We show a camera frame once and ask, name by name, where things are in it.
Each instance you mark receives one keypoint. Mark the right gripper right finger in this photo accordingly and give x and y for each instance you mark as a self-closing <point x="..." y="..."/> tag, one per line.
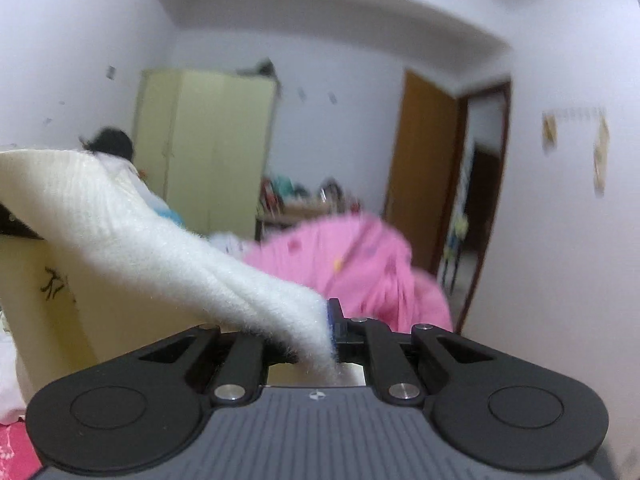
<point x="372" y="344"/>

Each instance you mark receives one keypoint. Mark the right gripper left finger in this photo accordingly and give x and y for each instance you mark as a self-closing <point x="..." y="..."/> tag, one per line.
<point x="223" y="369"/>

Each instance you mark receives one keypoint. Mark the cream deer sweater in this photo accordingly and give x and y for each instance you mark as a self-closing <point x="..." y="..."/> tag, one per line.
<point x="119" y="257"/>

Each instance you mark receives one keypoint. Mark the pink patterned duvet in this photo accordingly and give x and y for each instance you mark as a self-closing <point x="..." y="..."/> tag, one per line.
<point x="357" y="259"/>

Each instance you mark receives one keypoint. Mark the cluttered wooden desk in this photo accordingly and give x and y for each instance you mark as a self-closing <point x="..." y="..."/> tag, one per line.
<point x="283" y="204"/>

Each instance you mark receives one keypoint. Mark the yellow green wardrobe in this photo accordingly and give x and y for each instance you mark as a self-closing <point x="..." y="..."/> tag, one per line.
<point x="201" y="140"/>

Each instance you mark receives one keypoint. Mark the pink floral bed sheet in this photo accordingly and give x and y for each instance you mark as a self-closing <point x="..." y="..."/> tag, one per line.
<point x="18" y="459"/>

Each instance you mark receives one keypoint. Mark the person in white jacket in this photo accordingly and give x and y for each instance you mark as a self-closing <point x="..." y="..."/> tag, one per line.
<point x="115" y="151"/>

